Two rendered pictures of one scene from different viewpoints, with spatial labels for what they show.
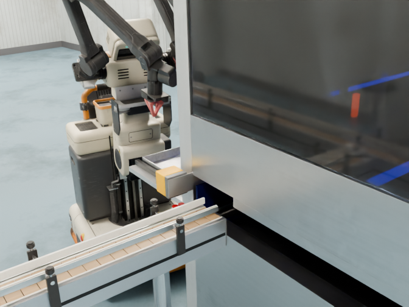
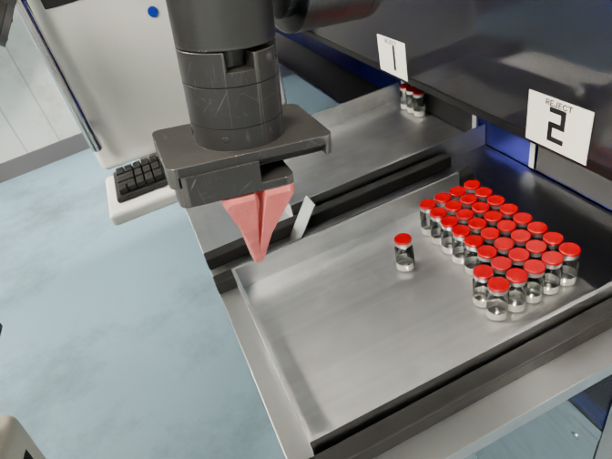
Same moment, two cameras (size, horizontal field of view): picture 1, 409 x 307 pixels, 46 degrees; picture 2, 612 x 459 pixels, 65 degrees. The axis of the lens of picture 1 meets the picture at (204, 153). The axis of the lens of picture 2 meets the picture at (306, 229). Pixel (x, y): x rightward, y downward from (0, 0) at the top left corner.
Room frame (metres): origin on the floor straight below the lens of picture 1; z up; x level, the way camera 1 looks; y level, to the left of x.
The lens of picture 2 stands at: (1.63, 0.44, 1.30)
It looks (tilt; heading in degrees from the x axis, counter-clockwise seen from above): 37 degrees down; 292
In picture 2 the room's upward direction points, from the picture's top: 15 degrees counter-clockwise
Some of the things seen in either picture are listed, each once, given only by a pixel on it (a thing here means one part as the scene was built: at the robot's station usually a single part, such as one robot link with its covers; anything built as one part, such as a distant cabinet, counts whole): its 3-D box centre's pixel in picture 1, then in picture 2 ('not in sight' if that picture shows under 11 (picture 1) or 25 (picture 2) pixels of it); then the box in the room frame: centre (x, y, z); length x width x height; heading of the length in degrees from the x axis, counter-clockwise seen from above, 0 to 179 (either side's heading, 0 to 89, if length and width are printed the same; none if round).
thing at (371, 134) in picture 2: not in sight; (354, 143); (1.80, -0.30, 0.90); 0.34 x 0.26 x 0.04; 36
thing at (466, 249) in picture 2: not in sight; (467, 249); (1.62, -0.01, 0.90); 0.18 x 0.02 x 0.05; 126
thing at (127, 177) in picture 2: not in sight; (198, 153); (2.20, -0.45, 0.82); 0.40 x 0.14 x 0.02; 36
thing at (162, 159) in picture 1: (193, 165); (402, 284); (1.69, 0.04, 0.90); 0.34 x 0.26 x 0.04; 36
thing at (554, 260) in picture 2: not in sight; (499, 235); (1.58, -0.04, 0.90); 0.18 x 0.02 x 0.05; 126
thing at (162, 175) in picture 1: (171, 181); not in sight; (1.35, 0.11, 1.00); 0.08 x 0.07 x 0.07; 36
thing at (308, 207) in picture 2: not in sight; (269, 236); (1.87, -0.04, 0.91); 0.14 x 0.03 x 0.06; 36
